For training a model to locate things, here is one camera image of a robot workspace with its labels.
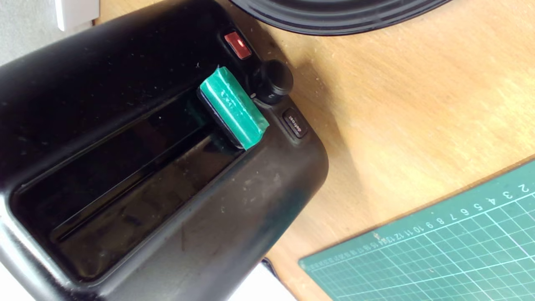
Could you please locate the green taped toaster lever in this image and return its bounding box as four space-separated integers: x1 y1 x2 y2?
197 66 270 151

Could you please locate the black defrost toaster button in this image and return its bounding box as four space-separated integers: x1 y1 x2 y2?
282 107 309 139

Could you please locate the black toaster dial knob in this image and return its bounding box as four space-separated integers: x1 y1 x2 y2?
250 59 294 106

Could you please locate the red toaster button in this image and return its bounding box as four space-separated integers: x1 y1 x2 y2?
223 31 253 60

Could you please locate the black two-slot toaster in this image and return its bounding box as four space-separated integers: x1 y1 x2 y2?
0 0 330 301

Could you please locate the black plate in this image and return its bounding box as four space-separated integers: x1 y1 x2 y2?
228 0 453 36

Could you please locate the green cutting mat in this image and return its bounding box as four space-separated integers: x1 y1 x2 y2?
298 160 535 301

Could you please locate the white wall clip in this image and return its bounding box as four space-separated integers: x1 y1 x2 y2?
54 0 101 32

